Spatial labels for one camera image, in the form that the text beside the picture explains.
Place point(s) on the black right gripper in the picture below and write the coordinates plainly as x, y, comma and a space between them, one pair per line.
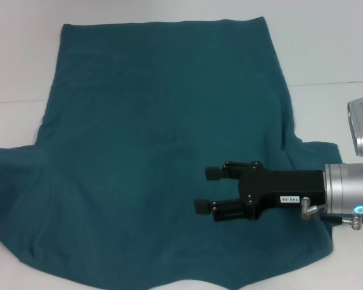
290, 187

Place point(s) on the blue teal shirt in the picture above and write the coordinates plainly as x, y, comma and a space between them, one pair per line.
139, 136

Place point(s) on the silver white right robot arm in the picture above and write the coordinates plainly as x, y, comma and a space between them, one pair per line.
345, 187

